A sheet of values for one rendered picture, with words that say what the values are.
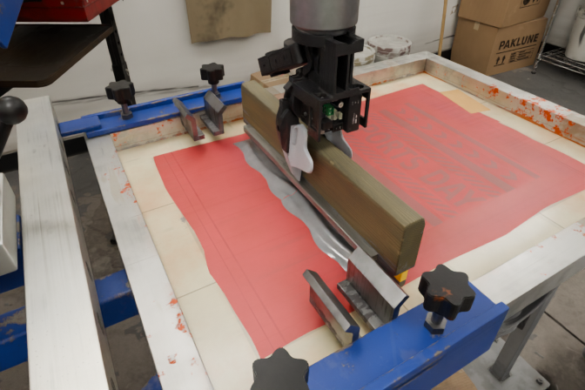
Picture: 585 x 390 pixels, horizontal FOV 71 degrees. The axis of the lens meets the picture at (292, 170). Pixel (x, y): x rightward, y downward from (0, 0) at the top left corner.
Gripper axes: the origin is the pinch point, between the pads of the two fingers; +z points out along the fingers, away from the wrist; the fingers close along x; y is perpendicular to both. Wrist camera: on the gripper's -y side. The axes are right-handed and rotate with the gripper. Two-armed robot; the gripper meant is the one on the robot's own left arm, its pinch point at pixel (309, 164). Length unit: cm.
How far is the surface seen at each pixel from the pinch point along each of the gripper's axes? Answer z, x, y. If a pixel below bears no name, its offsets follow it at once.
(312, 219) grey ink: 4.3, -3.1, 6.1
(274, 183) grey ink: 4.5, -3.7, -4.1
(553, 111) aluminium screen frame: 1.3, 48.2, 5.9
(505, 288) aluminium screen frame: 1.4, 6.8, 27.7
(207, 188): 4.8, -12.9, -8.2
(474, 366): 100, 63, 6
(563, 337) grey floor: 100, 100, 14
